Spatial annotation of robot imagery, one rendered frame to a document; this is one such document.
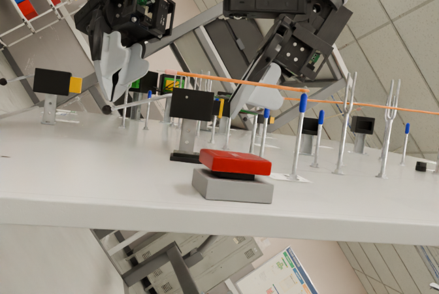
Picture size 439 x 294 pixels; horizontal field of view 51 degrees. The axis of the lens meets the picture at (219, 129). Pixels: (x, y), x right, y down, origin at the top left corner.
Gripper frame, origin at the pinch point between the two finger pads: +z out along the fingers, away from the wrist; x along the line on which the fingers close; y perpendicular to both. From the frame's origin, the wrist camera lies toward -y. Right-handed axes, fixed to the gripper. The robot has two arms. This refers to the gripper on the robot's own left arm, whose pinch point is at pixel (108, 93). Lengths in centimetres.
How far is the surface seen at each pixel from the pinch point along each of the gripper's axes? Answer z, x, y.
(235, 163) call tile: 13.3, -7.3, 28.1
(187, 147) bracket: 6.1, 8.6, 7.7
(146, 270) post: 24, 72, -64
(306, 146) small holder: -3.0, 41.6, 8.0
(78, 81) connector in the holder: -9.0, 8.5, -21.6
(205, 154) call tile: 12.4, -7.4, 25.0
